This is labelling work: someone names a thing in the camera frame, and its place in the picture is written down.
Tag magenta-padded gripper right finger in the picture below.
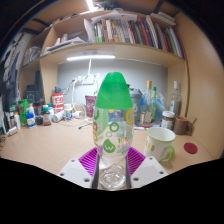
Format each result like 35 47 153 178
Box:
125 146 169 190

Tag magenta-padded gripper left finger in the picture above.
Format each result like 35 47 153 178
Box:
57 147 101 190

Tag green-capped clear drink bottle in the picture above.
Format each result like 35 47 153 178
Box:
92 70 135 191

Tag flat round red coaster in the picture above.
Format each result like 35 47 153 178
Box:
183 142 199 155

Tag brown jar with white lid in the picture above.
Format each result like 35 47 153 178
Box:
161 110 176 130

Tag brown cup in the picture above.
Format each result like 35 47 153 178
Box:
173 115 193 136

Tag small white blue-labelled bottle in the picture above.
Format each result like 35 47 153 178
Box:
63 103 74 122

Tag yellow-capped clear bottle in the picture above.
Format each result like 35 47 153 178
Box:
141 80 155 125

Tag pink printed cup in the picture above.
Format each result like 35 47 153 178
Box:
84 95 98 118

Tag green-capped slim bottle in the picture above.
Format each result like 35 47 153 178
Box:
151 86 160 118

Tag red and white canister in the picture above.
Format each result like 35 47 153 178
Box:
51 92 65 114

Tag grey lidded container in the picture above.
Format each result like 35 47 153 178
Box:
128 87 144 116

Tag tall clear glass bottle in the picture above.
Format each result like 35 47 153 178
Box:
168 80 183 117

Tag green container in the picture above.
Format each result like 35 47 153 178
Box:
18 99 29 127

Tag black box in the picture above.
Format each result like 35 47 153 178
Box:
24 83 44 106

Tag under-shelf light strip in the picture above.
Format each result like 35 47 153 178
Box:
65 54 117 62

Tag hanging clothes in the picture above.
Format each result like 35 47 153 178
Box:
0 33 32 111

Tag wooden shelf unit with books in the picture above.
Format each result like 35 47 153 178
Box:
18 7 189 101

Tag ceiling tube light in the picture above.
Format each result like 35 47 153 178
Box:
85 0 96 12

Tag white mug with green handle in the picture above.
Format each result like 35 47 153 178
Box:
143 126 177 163

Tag white wall socket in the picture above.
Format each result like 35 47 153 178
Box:
74 75 101 86

